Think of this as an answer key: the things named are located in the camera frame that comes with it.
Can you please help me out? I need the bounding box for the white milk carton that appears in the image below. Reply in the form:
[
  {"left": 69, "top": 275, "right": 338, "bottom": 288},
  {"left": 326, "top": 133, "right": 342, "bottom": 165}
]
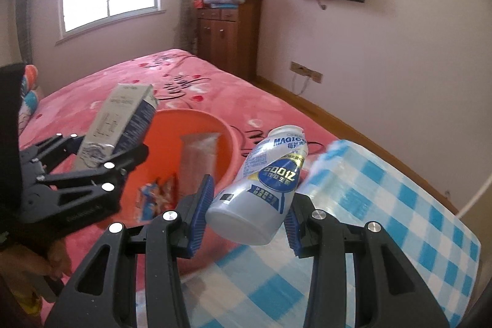
[{"left": 77, "top": 83, "right": 159, "bottom": 172}]

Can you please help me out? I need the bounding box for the white bottle with yellow-blue label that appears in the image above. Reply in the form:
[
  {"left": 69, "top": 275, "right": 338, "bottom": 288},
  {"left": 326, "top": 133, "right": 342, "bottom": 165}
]
[{"left": 205, "top": 124, "right": 310, "bottom": 246}]

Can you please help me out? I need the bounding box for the wall socket strip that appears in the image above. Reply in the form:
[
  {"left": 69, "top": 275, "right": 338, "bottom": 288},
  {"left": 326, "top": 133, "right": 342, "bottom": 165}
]
[{"left": 289, "top": 61, "right": 323, "bottom": 83}]

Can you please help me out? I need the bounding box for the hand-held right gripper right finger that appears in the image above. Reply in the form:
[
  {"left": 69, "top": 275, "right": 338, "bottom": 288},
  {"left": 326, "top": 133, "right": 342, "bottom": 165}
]
[{"left": 284, "top": 193, "right": 450, "bottom": 328}]

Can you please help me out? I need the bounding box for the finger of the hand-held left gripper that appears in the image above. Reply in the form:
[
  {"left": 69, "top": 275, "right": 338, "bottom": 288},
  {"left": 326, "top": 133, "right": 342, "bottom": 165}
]
[
  {"left": 21, "top": 134, "right": 87, "bottom": 177},
  {"left": 38, "top": 144, "right": 150, "bottom": 198}
]

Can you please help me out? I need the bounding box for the red snack bag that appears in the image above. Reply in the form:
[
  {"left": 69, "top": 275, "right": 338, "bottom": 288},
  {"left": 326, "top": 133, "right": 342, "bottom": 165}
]
[{"left": 152, "top": 174, "right": 179, "bottom": 217}]

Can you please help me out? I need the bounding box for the pink printed bed blanket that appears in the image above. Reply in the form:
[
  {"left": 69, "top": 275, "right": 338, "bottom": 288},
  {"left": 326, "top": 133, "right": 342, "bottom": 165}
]
[{"left": 17, "top": 48, "right": 341, "bottom": 328}]

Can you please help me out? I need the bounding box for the brown wooden cabinet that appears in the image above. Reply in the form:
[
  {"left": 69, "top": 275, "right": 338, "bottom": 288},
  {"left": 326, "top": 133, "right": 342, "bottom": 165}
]
[{"left": 196, "top": 0, "right": 262, "bottom": 81}]

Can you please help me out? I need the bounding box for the clear plastic bag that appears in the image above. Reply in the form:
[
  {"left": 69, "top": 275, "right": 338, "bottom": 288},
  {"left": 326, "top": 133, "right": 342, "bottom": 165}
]
[{"left": 175, "top": 132, "right": 224, "bottom": 206}]

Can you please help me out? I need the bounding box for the blue-white checkered tablecloth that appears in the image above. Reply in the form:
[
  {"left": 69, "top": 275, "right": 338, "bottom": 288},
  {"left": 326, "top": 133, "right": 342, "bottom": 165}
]
[{"left": 136, "top": 139, "right": 483, "bottom": 328}]

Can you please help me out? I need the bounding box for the white cable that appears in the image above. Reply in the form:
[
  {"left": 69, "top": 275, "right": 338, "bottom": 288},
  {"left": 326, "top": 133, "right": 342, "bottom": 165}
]
[{"left": 457, "top": 178, "right": 492, "bottom": 221}]

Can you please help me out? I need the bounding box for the person's left hand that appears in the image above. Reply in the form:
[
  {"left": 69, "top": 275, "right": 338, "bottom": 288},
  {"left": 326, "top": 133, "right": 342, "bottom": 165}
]
[{"left": 15, "top": 239, "right": 73, "bottom": 280}]

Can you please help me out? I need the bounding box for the orange plastic basin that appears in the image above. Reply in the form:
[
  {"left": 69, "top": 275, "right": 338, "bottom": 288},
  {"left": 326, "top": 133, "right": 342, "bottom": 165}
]
[{"left": 117, "top": 108, "right": 241, "bottom": 236}]

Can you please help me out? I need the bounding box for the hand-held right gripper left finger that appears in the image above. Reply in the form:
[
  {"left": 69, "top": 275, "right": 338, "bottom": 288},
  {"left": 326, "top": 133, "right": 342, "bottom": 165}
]
[{"left": 44, "top": 174, "right": 215, "bottom": 328}]

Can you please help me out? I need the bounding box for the printed pillow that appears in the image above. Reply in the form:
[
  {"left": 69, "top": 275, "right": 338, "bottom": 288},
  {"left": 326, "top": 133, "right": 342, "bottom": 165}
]
[{"left": 19, "top": 65, "right": 41, "bottom": 132}]

